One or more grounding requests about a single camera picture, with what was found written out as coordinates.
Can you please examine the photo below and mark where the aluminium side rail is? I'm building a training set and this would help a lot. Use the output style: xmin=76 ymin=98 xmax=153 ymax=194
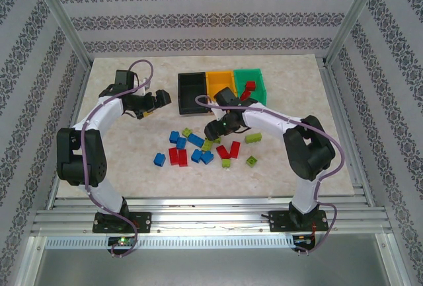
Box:
xmin=46 ymin=63 xmax=95 ymax=203
xmin=320 ymin=61 xmax=376 ymax=201

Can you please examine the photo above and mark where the right controller circuit board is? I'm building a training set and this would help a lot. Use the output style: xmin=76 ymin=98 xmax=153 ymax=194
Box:
xmin=293 ymin=235 xmax=317 ymax=247

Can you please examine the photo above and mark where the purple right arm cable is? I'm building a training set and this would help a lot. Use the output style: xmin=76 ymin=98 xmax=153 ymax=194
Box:
xmin=196 ymin=94 xmax=346 ymax=257

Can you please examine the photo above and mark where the white right camera mount plate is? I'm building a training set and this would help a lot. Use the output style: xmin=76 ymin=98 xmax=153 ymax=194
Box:
xmin=210 ymin=102 xmax=229 ymax=118

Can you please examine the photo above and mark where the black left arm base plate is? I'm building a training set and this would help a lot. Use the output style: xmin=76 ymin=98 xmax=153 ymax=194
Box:
xmin=92 ymin=212 xmax=152 ymax=234

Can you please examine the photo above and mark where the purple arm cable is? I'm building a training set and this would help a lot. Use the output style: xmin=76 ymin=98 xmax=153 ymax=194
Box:
xmin=196 ymin=94 xmax=346 ymax=257
xmin=81 ymin=58 xmax=156 ymax=260

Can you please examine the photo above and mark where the aluminium mounting rail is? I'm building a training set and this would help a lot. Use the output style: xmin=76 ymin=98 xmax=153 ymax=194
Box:
xmin=31 ymin=196 xmax=394 ymax=236

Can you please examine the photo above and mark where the green plastic bin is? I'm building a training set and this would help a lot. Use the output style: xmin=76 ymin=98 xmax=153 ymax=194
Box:
xmin=233 ymin=67 xmax=268 ymax=107

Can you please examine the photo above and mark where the slotted grey cable duct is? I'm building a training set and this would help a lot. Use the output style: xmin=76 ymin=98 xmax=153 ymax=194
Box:
xmin=44 ymin=235 xmax=295 ymax=249

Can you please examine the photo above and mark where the yellow plastic bin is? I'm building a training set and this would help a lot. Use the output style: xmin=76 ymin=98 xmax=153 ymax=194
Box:
xmin=205 ymin=70 xmax=239 ymax=104

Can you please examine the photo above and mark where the controller circuit board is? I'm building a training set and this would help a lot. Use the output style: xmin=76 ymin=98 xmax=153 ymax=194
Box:
xmin=293 ymin=235 xmax=317 ymax=247
xmin=107 ymin=236 xmax=138 ymax=249

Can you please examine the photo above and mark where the grey metal sheet panel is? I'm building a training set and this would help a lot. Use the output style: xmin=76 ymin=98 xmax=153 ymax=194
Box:
xmin=26 ymin=248 xmax=407 ymax=286

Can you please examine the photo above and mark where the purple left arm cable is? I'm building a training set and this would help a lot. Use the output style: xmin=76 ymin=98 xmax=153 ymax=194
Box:
xmin=81 ymin=58 xmax=156 ymax=260

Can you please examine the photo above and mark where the left controller circuit board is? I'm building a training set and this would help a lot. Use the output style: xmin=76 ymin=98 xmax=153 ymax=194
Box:
xmin=107 ymin=236 xmax=138 ymax=249

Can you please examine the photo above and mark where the white left camera mount plate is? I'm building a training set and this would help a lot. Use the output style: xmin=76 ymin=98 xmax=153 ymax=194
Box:
xmin=134 ymin=77 xmax=153 ymax=97

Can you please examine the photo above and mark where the aluminium frame post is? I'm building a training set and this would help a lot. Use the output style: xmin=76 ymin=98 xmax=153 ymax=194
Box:
xmin=28 ymin=0 xmax=93 ymax=69
xmin=323 ymin=0 xmax=388 ymax=69

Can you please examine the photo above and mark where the black plastic bin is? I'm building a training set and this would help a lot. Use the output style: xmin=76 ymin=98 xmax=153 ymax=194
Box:
xmin=177 ymin=72 xmax=210 ymax=116

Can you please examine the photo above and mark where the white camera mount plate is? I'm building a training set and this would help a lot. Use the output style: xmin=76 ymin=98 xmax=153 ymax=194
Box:
xmin=134 ymin=77 xmax=153 ymax=97
xmin=210 ymin=102 xmax=229 ymax=118

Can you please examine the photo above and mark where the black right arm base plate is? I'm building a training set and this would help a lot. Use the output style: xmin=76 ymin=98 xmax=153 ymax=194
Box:
xmin=268 ymin=209 xmax=328 ymax=233

